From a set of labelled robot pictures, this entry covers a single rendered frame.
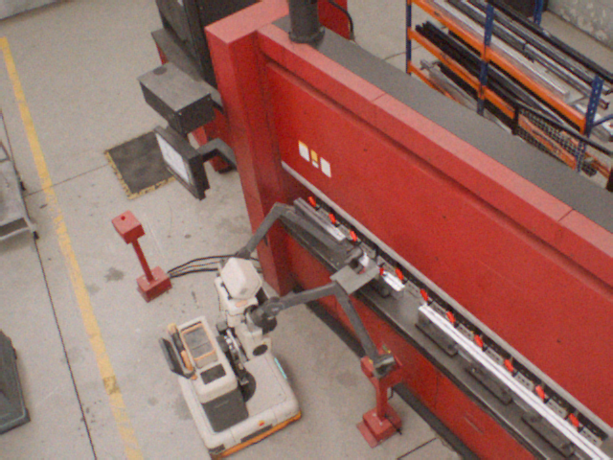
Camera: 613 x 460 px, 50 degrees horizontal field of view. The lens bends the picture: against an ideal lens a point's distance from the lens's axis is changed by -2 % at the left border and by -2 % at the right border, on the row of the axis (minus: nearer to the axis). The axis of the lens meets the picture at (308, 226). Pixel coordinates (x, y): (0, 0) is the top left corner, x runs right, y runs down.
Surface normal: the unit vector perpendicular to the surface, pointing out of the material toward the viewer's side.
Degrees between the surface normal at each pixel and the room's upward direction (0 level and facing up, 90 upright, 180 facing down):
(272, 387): 0
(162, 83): 0
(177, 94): 0
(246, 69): 90
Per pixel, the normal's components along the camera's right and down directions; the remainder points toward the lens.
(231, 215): -0.10, -0.68
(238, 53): 0.61, 0.53
